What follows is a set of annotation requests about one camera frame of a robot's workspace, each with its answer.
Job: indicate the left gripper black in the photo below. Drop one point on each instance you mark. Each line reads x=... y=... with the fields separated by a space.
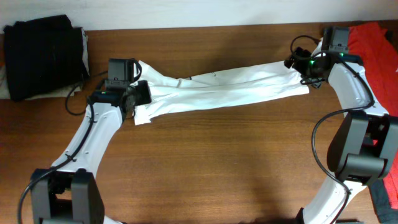
x=145 y=95

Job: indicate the folded black garment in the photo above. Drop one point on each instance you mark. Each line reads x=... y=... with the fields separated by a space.
x=55 y=23

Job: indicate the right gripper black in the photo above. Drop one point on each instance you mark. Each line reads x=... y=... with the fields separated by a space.
x=303 y=55

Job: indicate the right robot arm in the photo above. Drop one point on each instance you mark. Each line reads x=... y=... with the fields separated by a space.
x=365 y=145

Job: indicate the white t-shirt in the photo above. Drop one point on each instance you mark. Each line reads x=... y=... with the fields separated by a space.
x=226 y=88

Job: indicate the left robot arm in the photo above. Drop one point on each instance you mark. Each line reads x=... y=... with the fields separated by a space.
x=67 y=191

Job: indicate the red t-shirt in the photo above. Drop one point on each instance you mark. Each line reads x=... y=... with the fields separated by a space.
x=380 y=61

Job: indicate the folded beige garment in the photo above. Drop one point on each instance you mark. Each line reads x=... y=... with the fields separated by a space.
x=62 y=91

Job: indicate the dark garment under red shirt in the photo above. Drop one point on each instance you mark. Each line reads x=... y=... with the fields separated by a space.
x=384 y=196

